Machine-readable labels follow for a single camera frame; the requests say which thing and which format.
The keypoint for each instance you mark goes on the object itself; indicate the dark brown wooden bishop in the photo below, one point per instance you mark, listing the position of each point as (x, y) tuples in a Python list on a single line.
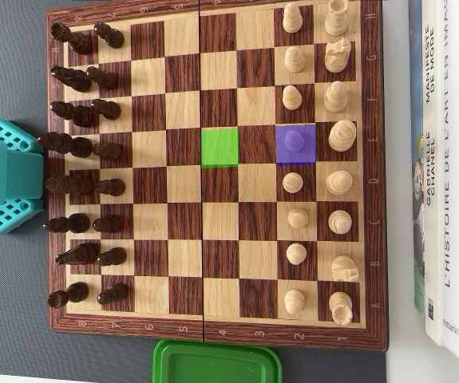
[(73, 113), (73, 223)]

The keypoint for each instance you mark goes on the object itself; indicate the dark brown wooden rook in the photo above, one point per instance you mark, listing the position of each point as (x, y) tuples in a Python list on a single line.
[(69, 294), (73, 38)]

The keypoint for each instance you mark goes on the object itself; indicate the dark brown wooden queen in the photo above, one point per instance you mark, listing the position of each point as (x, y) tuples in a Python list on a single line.
[(71, 184)]

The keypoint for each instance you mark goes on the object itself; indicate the dark brown wooden knight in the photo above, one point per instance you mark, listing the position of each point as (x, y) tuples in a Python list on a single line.
[(73, 79), (79, 254)]

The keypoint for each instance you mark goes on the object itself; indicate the white wooden bishop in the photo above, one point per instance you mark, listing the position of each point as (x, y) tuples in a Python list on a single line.
[(340, 222), (335, 97)]

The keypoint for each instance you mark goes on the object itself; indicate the dark brown wooden king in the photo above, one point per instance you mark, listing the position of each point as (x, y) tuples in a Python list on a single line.
[(67, 144)]

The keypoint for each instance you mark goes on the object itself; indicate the white wooden rook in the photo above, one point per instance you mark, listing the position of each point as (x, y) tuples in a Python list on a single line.
[(336, 20), (340, 306)]

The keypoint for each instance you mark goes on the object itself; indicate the white wooden pawn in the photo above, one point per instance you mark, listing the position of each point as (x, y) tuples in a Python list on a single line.
[(291, 98), (296, 253), (295, 60), (297, 218), (293, 182), (294, 301), (294, 140), (292, 19)]

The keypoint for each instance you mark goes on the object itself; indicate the green plastic container lid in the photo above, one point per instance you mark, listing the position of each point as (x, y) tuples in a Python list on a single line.
[(213, 363)]

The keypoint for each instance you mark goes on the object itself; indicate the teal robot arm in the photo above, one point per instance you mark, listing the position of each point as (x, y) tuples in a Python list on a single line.
[(9, 171)]

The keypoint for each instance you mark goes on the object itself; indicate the white wooden queen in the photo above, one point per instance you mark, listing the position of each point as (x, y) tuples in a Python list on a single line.
[(339, 182)]

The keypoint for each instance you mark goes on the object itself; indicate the white wooden king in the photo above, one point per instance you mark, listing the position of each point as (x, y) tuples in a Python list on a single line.
[(343, 135)]

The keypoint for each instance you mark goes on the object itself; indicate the white wooden knight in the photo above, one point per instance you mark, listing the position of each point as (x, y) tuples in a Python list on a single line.
[(345, 268), (337, 56)]

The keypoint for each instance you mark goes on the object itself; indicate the white Gabrielle Chanel book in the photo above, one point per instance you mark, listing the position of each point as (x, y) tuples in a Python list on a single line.
[(432, 239)]

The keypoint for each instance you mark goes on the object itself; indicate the wooden folding chess board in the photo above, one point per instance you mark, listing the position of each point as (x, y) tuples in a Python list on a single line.
[(221, 223)]

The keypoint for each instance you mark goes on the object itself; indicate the dark brown wooden pawn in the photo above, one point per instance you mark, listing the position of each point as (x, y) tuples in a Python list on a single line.
[(112, 294), (107, 224), (109, 36), (112, 257), (107, 151), (107, 108), (102, 77), (111, 186)]

